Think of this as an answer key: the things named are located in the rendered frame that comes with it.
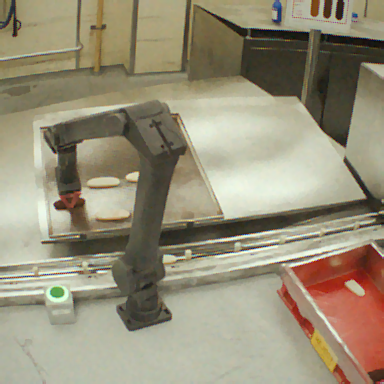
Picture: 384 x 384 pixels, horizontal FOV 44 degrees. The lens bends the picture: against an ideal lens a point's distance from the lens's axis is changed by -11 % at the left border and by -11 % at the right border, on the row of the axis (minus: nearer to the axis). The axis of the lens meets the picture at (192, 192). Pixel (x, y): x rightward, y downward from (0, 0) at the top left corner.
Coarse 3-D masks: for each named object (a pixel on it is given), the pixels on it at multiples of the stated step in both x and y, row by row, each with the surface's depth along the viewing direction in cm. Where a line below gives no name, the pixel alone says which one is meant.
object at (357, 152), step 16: (368, 64) 156; (368, 80) 155; (368, 96) 156; (368, 112) 158; (352, 128) 169; (368, 128) 159; (352, 144) 171; (368, 144) 161; (352, 160) 172; (368, 160) 162; (368, 176) 163; (368, 192) 164
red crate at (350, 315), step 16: (352, 272) 140; (320, 288) 135; (336, 288) 135; (368, 288) 135; (288, 304) 128; (320, 304) 129; (336, 304) 129; (352, 304) 129; (368, 304) 129; (304, 320) 121; (336, 320) 124; (352, 320) 124; (368, 320) 124; (352, 336) 119; (368, 336) 119; (352, 352) 114; (368, 352) 114; (336, 368) 108; (368, 368) 109
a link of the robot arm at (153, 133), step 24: (144, 120) 93; (168, 120) 95; (144, 144) 91; (168, 144) 94; (144, 168) 96; (168, 168) 95; (144, 192) 99; (168, 192) 101; (144, 216) 102; (144, 240) 106; (120, 264) 112; (144, 264) 112; (120, 288) 117
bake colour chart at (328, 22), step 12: (288, 0) 189; (300, 0) 190; (312, 0) 191; (324, 0) 192; (336, 0) 193; (348, 0) 194; (288, 12) 193; (300, 12) 193; (312, 12) 194; (324, 12) 195; (336, 12) 196; (348, 12) 197; (288, 24) 196; (300, 24) 197; (312, 24) 198; (324, 24) 199; (336, 24) 200; (348, 24) 201
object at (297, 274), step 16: (368, 240) 137; (320, 256) 131; (336, 256) 133; (352, 256) 136; (368, 256) 138; (288, 272) 125; (304, 272) 130; (320, 272) 133; (336, 272) 137; (368, 272) 139; (288, 288) 125; (304, 288) 120; (304, 304) 118; (320, 320) 112; (336, 336) 106; (336, 352) 105; (352, 368) 99
